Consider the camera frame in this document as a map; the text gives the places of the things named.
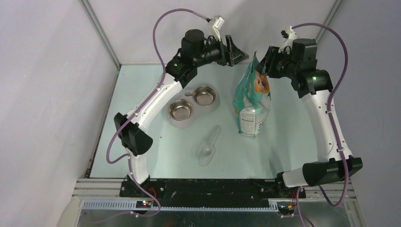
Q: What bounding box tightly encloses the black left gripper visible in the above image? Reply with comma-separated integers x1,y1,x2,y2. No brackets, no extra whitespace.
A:
193,34,248,68

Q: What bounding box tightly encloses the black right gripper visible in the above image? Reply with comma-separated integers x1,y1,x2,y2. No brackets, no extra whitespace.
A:
254,46,298,79

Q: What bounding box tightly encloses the teal pet food bag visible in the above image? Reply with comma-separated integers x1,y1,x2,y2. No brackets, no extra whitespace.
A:
232,53,271,137

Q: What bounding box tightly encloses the clear plastic scoop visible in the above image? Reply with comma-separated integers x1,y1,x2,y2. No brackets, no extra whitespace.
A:
198,125,222,167

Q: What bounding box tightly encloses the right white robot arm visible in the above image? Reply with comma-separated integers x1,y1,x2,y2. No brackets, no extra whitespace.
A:
256,38,363,198

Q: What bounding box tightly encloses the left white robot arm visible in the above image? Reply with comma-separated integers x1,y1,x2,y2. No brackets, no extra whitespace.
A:
114,29,249,197

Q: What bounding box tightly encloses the right steel bowl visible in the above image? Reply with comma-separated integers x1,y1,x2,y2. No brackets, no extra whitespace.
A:
192,86,217,106

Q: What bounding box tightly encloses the steel bowl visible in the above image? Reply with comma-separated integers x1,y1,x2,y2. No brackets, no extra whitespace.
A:
168,99,194,121
192,86,217,106

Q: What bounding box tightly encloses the grey double bowl stand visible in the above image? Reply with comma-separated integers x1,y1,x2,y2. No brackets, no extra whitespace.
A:
167,86,220,129

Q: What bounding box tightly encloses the left steel bowl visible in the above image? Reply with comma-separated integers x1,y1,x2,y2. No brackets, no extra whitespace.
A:
168,99,194,121

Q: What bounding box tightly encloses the right controller board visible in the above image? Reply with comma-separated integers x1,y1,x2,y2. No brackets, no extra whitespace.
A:
277,204,296,218

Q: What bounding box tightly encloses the controller board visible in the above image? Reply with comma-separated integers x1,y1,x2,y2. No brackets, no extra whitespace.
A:
277,204,296,218
135,200,153,209

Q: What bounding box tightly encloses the left controller board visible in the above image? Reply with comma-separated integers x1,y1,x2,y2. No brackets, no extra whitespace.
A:
135,200,153,209

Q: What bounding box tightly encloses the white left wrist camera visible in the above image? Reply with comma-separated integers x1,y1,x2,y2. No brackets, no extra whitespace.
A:
207,15,225,41

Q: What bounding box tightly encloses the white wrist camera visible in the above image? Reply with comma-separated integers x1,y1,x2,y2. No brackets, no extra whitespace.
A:
279,26,299,54
207,15,225,41

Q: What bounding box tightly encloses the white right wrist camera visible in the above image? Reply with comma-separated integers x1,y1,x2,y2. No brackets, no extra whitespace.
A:
279,26,299,54

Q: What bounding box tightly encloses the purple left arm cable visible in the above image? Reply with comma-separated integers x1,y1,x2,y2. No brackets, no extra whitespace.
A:
105,8,210,218

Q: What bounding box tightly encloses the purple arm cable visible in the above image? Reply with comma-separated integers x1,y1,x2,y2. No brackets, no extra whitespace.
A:
292,22,350,227
105,8,210,218

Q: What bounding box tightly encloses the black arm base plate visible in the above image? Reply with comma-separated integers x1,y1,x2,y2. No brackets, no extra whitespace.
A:
119,178,306,208

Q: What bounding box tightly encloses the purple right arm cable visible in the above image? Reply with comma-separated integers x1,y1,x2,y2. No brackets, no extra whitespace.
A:
292,22,350,227

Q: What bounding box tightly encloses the aluminium frame rail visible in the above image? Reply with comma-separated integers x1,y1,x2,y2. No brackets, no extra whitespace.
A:
73,178,343,212

